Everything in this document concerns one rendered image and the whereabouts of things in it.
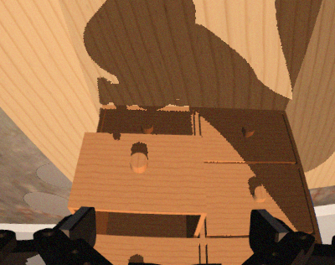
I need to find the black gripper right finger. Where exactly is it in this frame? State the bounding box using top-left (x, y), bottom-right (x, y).
top-left (241, 209), bottom-right (335, 265)

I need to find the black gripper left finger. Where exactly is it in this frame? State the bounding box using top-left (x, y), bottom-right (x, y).
top-left (0, 206), bottom-right (113, 265)

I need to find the small orange wooden chest of drawers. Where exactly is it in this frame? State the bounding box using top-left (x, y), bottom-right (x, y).
top-left (96, 105), bottom-right (322, 264)

